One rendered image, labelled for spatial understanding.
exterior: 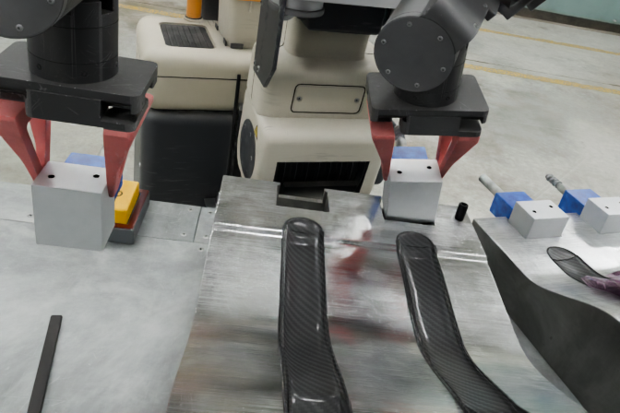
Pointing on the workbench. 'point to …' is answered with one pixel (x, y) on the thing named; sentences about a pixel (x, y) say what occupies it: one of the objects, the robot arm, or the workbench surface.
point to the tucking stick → (44, 365)
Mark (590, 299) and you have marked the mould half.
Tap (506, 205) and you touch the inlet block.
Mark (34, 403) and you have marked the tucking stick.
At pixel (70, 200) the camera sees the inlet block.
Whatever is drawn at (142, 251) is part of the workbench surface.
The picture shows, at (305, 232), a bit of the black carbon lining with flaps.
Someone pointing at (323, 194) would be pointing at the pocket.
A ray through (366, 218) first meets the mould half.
